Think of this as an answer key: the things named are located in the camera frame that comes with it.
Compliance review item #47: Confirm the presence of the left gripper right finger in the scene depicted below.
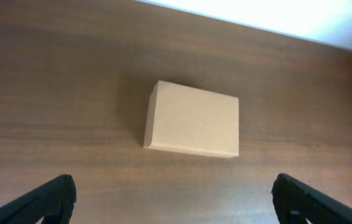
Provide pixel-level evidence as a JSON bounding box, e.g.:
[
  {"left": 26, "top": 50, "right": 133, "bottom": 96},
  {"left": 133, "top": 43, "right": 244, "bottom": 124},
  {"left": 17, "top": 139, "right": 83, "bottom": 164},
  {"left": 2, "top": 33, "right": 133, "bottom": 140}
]
[{"left": 271, "top": 173, "right": 352, "bottom": 224}]

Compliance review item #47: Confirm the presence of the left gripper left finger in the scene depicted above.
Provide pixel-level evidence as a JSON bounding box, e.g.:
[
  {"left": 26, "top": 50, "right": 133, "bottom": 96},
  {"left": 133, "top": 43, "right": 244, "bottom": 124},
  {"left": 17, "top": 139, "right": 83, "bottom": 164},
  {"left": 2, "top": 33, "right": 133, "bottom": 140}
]
[{"left": 0, "top": 174, "right": 76, "bottom": 224}]

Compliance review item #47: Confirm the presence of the brown cardboard box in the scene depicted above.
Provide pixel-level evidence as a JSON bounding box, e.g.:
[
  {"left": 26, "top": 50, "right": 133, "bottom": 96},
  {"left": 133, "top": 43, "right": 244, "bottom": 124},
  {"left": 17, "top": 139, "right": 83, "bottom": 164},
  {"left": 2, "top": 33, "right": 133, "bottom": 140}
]
[{"left": 143, "top": 80, "right": 239, "bottom": 158}]

